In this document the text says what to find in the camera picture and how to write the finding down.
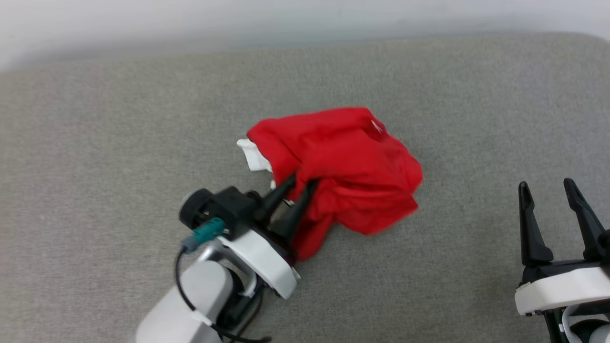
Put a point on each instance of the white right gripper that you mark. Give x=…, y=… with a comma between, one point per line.
x=567, y=288

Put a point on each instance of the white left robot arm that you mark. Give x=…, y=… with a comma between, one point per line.
x=190, y=305

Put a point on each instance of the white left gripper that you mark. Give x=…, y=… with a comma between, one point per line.
x=267, y=267

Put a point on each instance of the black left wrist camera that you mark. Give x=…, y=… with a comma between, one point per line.
x=228, y=205

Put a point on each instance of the red Bulls 23 jersey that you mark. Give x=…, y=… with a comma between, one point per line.
x=352, y=162

